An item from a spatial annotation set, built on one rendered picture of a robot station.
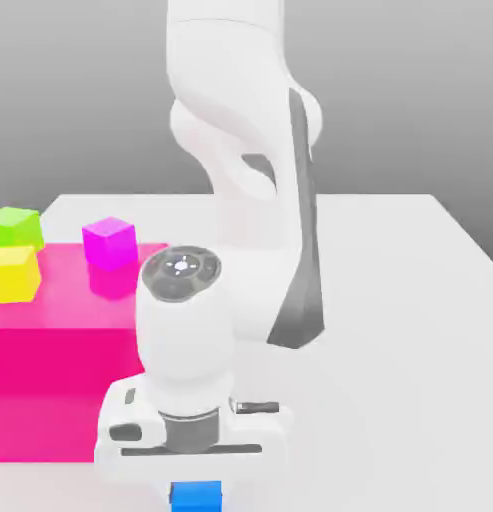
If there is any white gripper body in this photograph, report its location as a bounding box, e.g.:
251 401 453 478
93 403 295 486

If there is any small blue cube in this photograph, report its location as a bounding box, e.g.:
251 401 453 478
168 480 224 512

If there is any small magenta cube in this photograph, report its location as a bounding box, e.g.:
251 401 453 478
81 216 138 272

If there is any small yellow cube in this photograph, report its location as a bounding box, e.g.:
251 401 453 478
0 244 42 305

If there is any small green cube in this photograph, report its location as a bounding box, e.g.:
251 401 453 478
0 206 46 252

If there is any large pink box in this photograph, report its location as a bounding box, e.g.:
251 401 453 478
0 242 170 464

